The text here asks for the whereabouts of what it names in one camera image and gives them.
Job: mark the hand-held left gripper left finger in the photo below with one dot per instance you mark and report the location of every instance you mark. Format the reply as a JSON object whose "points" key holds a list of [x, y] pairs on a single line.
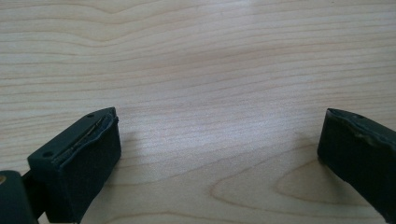
{"points": [[81, 158]]}

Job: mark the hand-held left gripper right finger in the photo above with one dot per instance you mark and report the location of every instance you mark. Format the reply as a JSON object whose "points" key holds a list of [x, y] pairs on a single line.
{"points": [[358, 149]]}

